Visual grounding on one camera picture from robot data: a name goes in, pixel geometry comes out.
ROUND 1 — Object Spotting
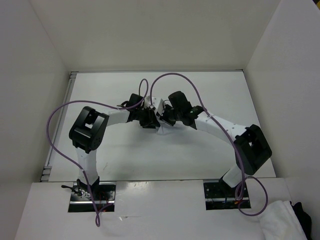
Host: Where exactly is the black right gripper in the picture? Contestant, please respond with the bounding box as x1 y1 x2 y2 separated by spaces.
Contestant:
156 103 182 127

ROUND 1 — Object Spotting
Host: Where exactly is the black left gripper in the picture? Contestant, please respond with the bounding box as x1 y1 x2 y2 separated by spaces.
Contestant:
135 106 161 129

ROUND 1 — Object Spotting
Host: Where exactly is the white skirt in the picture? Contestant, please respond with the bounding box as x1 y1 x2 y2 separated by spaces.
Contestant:
146 94 173 136

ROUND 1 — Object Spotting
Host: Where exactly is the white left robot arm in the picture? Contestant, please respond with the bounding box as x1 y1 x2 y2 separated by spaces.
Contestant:
69 93 161 200

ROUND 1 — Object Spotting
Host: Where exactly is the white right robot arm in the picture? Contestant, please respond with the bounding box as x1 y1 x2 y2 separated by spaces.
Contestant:
160 91 272 197

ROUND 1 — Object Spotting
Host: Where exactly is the white cloth pile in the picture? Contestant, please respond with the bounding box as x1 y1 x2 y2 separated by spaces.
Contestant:
258 200 307 240

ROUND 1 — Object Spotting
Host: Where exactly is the black cloth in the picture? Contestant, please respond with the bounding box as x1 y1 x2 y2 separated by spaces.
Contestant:
292 202 312 240

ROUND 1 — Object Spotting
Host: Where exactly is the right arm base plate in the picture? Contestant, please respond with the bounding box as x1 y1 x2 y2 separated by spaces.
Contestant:
203 179 239 211

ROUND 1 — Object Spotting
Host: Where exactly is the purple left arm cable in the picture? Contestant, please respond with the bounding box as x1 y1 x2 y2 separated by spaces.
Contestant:
46 78 150 228

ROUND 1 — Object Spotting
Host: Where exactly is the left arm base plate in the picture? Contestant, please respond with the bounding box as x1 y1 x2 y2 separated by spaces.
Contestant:
67 181 117 213

